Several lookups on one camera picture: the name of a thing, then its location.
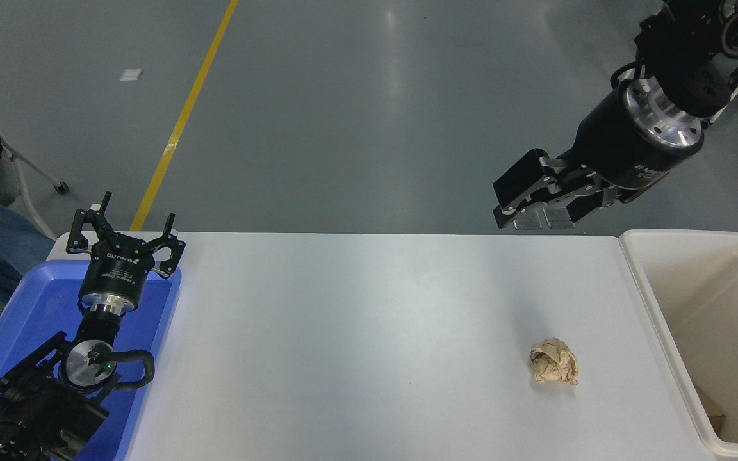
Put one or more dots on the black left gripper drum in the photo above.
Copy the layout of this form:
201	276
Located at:
116	272

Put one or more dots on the metal floor plate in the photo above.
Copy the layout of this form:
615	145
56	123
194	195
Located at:
558	221
528	223

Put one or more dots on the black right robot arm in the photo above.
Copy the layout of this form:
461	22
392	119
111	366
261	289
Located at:
689	57

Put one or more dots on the white chair beside person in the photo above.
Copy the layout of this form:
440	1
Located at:
23	166

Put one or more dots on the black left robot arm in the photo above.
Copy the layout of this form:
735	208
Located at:
36	410

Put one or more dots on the tan paper ball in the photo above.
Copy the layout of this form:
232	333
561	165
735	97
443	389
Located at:
555	363

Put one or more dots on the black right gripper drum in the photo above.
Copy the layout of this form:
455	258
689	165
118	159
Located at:
606	144

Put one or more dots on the large pale plastic bin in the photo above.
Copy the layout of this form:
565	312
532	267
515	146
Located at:
708	282

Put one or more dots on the blue plastic tray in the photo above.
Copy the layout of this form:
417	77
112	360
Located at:
36	301

